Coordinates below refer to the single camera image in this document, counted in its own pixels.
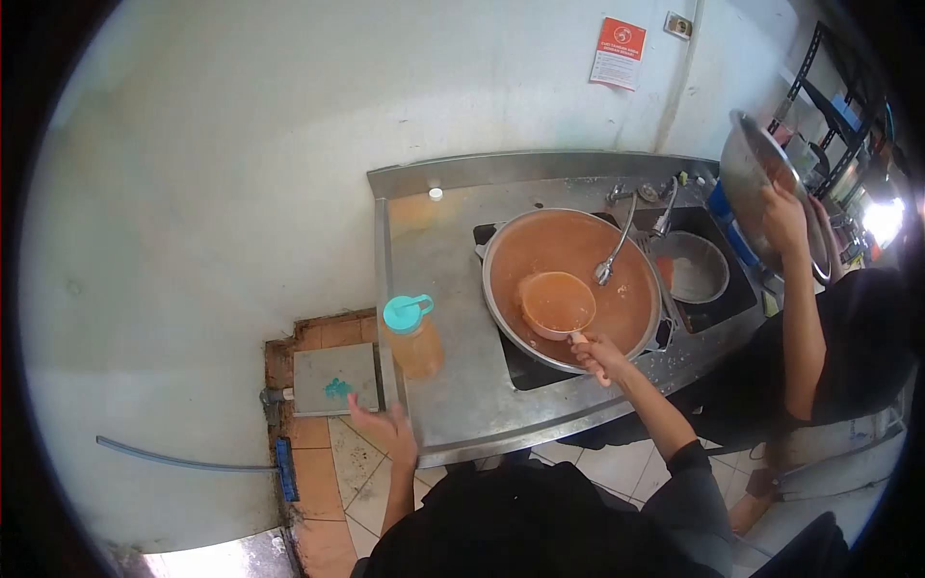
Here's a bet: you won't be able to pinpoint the blue plastic container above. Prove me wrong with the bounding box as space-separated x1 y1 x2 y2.
706 178 761 270

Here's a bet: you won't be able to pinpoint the large round metal basin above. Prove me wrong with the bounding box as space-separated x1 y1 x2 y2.
481 208 663 375

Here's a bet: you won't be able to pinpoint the red and white wall poster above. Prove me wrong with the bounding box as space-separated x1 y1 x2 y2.
588 15 648 93

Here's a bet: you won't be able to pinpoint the person's right fingers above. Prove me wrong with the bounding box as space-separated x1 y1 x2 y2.
569 337 615 387

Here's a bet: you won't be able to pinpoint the person's right hand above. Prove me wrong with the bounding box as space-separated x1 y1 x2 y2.
569 334 638 388

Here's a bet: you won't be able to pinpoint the stainless steel sink counter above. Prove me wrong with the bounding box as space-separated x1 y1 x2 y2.
366 149 768 470

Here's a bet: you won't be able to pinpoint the plastic bottle with teal lid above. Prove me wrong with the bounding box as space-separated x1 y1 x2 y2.
382 293 446 381

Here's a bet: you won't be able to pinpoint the large metal mixing bowl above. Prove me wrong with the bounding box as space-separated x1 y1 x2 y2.
718 109 833 287

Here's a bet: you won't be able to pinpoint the orange plastic water dipper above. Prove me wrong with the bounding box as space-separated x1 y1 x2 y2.
516 271 612 388

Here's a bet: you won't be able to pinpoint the curved metal faucet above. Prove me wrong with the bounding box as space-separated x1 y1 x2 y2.
593 189 641 287

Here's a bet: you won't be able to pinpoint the blue brush with long handle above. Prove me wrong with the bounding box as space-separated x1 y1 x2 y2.
95 435 301 504

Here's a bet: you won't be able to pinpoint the person's left hand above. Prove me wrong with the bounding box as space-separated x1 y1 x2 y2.
346 393 420 468

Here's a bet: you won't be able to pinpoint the person's body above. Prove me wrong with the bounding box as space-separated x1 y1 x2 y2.
350 439 735 578

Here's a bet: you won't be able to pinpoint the small metal bowl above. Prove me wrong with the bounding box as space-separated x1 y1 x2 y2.
649 230 731 305

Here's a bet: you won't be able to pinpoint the grey square metal plate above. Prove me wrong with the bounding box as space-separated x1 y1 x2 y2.
292 342 381 419

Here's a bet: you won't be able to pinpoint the black metal shelf rack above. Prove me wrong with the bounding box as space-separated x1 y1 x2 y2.
765 20 913 218

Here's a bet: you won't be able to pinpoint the person's left fingers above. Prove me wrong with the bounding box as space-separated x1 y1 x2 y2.
346 393 411 437

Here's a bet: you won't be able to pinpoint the short metal faucet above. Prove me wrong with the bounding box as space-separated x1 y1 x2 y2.
649 176 681 239

